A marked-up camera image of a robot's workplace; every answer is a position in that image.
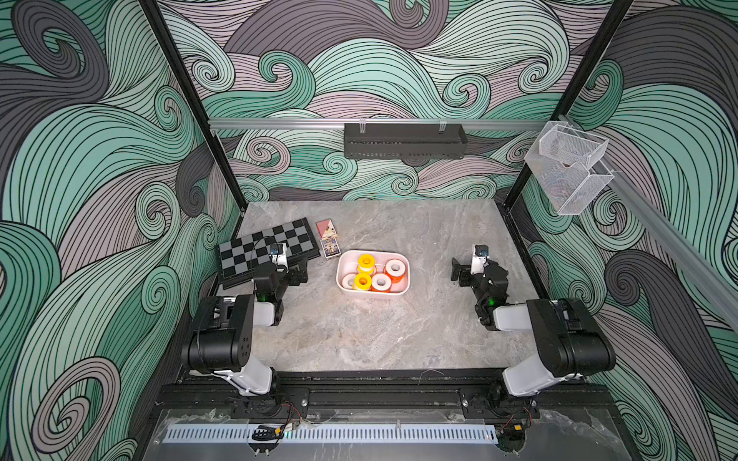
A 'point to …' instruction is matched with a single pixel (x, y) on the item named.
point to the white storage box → (347, 262)
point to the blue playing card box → (331, 246)
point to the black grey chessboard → (238, 257)
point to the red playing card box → (327, 229)
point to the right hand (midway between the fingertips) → (473, 260)
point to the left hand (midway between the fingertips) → (291, 256)
